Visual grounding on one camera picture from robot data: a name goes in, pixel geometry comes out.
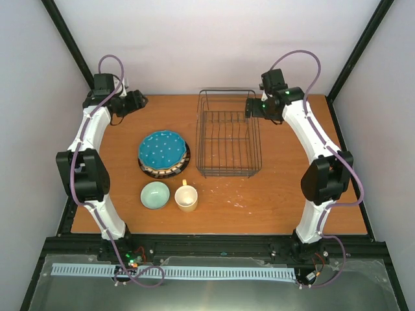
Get dark wire dish rack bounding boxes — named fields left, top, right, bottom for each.
left=195, top=88, right=263, bottom=178

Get teal polka dot plate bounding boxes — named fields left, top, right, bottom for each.
left=137, top=130, right=186, bottom=170

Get orange polka dot plate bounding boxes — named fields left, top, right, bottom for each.
left=140, top=154, right=187, bottom=175

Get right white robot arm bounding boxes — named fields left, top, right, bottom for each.
left=245, top=69, right=353, bottom=253

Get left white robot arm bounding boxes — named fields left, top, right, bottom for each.
left=56, top=73, right=148, bottom=261

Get white blue striped plate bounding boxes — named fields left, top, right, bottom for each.
left=139, top=155, right=189, bottom=176

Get black bottom plate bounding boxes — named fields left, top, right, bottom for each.
left=137, top=143, right=191, bottom=179

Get light green ceramic bowl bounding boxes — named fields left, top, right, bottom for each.
left=140, top=181, right=170, bottom=210

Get cream yellow mug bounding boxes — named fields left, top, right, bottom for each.
left=174, top=179, right=198, bottom=213

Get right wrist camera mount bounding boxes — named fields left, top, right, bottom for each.
left=259, top=82, right=268, bottom=102

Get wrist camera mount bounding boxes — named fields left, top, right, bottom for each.
left=113, top=75, right=128, bottom=97
left=259, top=82, right=268, bottom=102

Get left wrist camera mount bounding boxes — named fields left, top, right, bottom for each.
left=113, top=75, right=128, bottom=97

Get right black frame post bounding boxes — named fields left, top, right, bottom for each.
left=326, top=0, right=396, bottom=101

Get black frame post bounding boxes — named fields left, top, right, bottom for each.
left=41, top=0, right=94, bottom=89
left=326, top=0, right=396, bottom=101

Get left black frame post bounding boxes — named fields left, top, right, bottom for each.
left=41, top=0, right=94, bottom=89

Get black aluminium frame base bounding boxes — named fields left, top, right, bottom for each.
left=21, top=200, right=408, bottom=310

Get light blue slotted cable duct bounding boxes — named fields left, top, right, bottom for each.
left=50, top=263, right=296, bottom=282

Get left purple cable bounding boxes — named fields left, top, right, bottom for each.
left=69, top=54, right=165, bottom=288

